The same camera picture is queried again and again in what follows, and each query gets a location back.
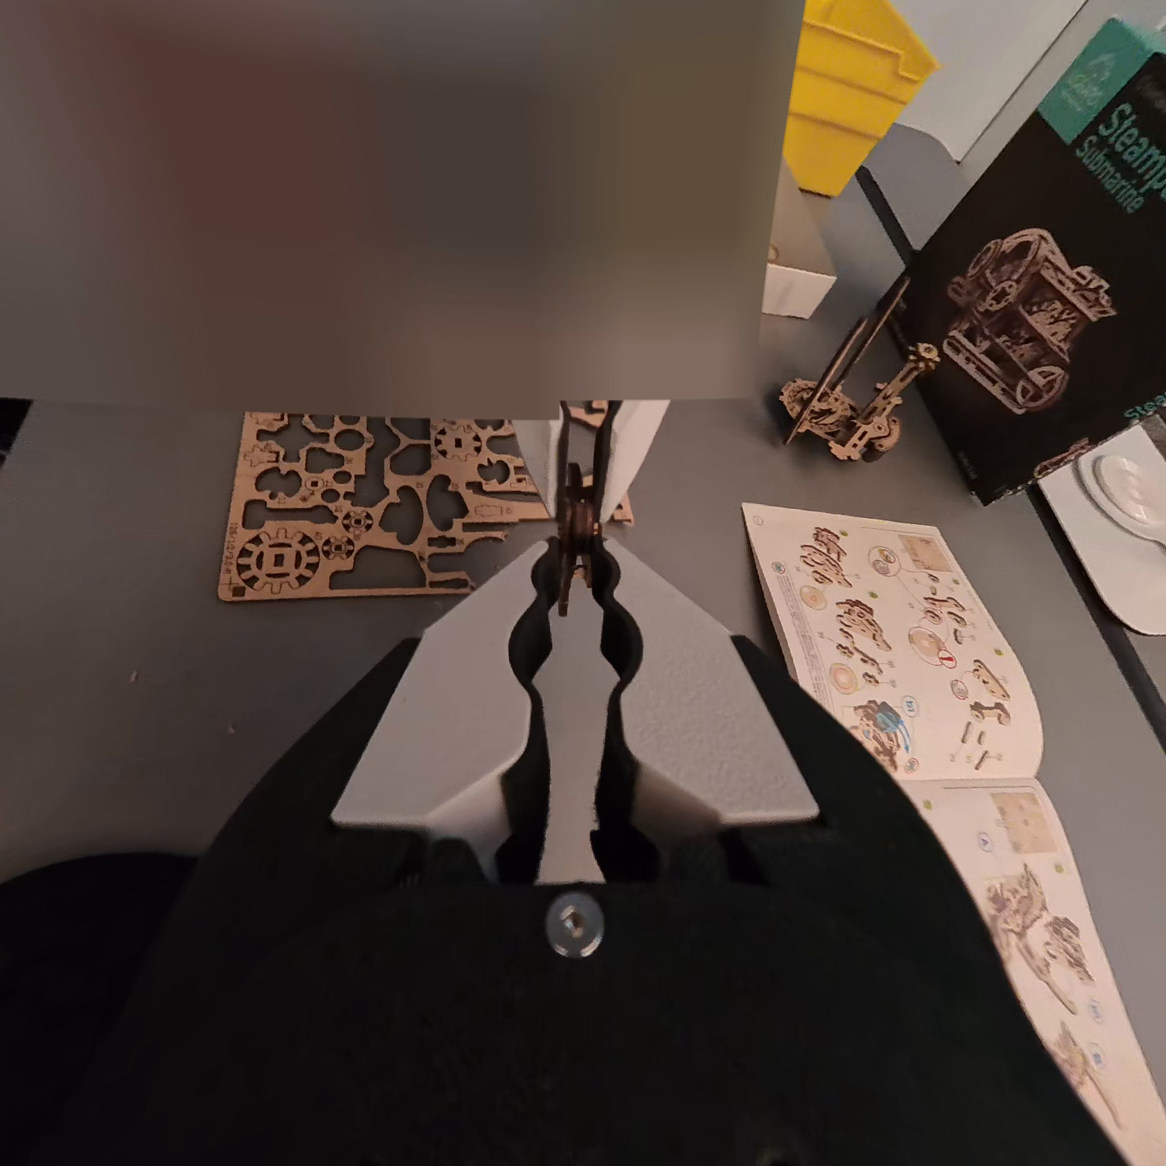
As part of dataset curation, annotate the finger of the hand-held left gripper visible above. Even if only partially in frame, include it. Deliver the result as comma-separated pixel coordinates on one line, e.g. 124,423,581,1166
590,398,674,525
510,398,575,525

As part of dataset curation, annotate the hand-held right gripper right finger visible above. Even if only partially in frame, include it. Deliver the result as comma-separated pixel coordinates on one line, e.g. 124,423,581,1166
590,536,822,883

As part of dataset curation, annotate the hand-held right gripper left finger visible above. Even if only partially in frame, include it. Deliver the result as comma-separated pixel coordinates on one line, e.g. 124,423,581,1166
331,536,561,883

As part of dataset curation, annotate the small wooden gear assembly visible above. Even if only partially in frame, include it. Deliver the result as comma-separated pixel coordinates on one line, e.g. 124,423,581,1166
554,462,608,618

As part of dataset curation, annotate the laser-cut wooden parts sheet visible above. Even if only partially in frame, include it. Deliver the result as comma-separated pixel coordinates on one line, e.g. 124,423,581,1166
217,412,635,602

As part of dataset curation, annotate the partly built wooden model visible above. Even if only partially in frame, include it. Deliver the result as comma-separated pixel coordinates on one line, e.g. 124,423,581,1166
779,273,941,462

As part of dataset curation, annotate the black model kit box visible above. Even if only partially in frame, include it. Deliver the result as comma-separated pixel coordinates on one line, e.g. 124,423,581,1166
897,18,1166,506

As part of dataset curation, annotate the open instruction booklet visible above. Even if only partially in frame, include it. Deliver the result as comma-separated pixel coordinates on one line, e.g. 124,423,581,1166
743,502,1166,1166

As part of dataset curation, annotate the white cardboard tray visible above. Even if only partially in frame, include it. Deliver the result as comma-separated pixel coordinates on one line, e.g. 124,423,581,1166
761,182,837,320

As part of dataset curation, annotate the yellow plastic bin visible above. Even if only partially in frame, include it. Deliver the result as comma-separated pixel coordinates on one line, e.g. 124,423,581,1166
783,0,941,198

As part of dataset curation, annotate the white desk stand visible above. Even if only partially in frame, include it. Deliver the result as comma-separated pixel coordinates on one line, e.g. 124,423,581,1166
1039,426,1166,634

